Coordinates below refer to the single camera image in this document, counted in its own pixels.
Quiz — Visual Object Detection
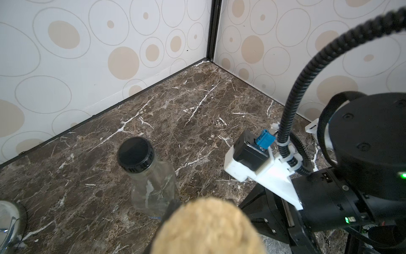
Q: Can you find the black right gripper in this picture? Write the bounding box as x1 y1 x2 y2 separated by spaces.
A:
239 168 381 254

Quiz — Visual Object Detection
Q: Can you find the dark green wine bottle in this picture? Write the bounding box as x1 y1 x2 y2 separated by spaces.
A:
144 196 267 254

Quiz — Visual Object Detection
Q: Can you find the clear bottle black cap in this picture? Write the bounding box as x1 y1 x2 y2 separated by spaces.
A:
117 137 179 219

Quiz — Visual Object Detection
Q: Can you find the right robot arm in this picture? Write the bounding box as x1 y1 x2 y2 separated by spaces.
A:
225 7 406 254

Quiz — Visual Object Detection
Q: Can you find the chrome glass holder stand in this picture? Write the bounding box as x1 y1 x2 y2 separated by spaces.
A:
1 200 27 254

